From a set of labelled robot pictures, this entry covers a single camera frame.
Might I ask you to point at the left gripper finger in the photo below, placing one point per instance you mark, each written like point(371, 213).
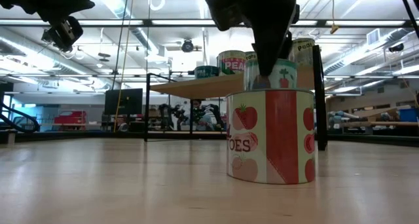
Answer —
point(73, 30)

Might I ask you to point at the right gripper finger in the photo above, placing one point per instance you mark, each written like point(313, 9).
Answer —
point(270, 44)
point(288, 47)

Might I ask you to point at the pears can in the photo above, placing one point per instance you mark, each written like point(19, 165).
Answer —
point(304, 50)

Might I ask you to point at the tall can with teal rim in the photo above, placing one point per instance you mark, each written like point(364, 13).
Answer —
point(284, 80)

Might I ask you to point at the short green peas can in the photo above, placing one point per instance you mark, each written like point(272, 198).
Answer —
point(230, 63)

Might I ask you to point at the teal tuna fish can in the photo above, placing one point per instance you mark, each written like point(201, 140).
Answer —
point(206, 72)

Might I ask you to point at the white and red tomatoes can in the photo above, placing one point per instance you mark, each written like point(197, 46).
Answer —
point(271, 135)

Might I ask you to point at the background black robot arm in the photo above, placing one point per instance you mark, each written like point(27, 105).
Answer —
point(170, 114)
point(216, 112)

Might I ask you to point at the wooden shelf with black legs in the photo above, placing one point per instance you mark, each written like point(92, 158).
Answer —
point(203, 86)

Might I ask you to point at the round black ceiling fixture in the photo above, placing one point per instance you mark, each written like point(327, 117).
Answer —
point(187, 46)

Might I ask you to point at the red cart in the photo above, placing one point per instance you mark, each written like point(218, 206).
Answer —
point(70, 117)

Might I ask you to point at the black computer monitor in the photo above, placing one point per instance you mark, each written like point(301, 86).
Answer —
point(124, 101)

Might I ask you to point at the person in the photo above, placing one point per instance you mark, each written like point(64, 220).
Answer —
point(198, 104)

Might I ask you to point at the curved black tube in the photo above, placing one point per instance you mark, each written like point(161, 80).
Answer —
point(31, 119)

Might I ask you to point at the wooden workbench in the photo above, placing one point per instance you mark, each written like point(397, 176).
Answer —
point(386, 123)

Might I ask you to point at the large blue storage bin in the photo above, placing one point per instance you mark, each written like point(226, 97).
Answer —
point(409, 115)

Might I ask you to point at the black ceiling light rail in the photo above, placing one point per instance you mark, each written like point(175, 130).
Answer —
point(147, 22)

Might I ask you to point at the black metal table frame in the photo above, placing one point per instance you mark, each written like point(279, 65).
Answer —
point(82, 137)

